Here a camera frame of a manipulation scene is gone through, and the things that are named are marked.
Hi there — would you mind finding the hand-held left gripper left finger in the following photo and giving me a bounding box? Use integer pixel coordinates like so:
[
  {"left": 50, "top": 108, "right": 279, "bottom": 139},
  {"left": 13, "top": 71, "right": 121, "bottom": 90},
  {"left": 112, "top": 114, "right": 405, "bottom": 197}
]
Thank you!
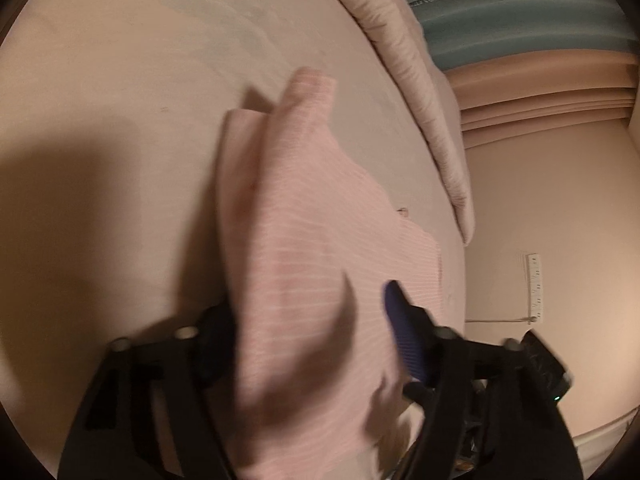
[{"left": 57, "top": 302, "right": 238, "bottom": 480}]

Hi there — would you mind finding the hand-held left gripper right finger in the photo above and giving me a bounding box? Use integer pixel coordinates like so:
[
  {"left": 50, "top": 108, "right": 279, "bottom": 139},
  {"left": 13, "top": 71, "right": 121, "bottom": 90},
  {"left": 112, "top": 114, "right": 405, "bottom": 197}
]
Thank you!
[{"left": 382, "top": 280, "right": 583, "bottom": 480}]

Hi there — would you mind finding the pink knit sweater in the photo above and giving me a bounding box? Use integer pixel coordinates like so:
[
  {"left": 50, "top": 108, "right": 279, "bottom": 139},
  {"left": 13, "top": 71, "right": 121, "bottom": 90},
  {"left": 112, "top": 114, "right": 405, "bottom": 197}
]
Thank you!
[{"left": 215, "top": 67, "right": 443, "bottom": 480}]

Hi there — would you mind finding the white power strip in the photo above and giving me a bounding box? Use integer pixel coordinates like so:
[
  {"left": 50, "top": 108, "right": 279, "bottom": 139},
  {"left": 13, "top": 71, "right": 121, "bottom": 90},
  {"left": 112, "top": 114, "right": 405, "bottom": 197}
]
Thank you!
[{"left": 527, "top": 253, "right": 543, "bottom": 323}]

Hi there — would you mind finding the bed with plain sheet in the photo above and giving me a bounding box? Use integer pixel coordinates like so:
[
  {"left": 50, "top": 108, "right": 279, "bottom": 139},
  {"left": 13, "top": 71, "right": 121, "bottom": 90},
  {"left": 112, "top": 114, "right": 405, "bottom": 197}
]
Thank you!
[{"left": 0, "top": 0, "right": 640, "bottom": 480}]

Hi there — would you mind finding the beige curtain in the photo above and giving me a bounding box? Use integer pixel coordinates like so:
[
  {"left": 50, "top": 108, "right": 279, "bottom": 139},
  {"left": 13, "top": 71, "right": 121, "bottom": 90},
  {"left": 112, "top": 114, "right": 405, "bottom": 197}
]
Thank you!
[{"left": 445, "top": 47, "right": 640, "bottom": 150}]

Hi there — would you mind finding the teal curtain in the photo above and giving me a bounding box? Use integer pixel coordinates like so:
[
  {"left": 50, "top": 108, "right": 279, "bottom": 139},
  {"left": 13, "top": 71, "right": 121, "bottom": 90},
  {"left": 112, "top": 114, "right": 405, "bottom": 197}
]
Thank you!
[{"left": 380, "top": 0, "right": 640, "bottom": 73}]

